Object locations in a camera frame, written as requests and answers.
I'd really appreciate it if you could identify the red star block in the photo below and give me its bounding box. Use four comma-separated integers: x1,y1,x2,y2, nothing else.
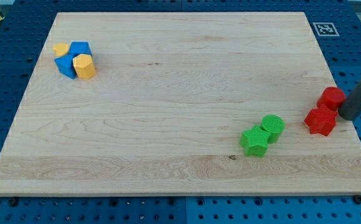
304,104,338,136

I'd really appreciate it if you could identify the red cylinder block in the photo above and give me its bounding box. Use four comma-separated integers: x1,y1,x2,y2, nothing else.
316,86,346,111

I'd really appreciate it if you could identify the green star block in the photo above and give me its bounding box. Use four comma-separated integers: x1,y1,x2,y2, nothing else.
239,125,271,157

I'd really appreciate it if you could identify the green cylinder block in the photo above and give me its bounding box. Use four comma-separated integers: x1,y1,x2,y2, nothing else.
260,114,285,144

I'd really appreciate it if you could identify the yellow hexagon block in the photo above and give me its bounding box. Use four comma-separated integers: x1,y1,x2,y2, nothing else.
72,54,96,80

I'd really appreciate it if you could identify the blue cube block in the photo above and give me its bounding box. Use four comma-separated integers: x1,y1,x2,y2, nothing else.
68,41,92,57

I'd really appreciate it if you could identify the blue triangle block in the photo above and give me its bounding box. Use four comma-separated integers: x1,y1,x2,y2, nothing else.
54,55,77,79

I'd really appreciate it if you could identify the yellow heart block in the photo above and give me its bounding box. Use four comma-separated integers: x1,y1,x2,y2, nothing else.
52,43,70,57

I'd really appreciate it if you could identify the white fiducial marker tag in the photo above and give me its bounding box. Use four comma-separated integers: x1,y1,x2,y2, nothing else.
313,22,339,37

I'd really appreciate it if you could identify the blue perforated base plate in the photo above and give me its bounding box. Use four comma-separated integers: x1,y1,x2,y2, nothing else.
0,0,361,223

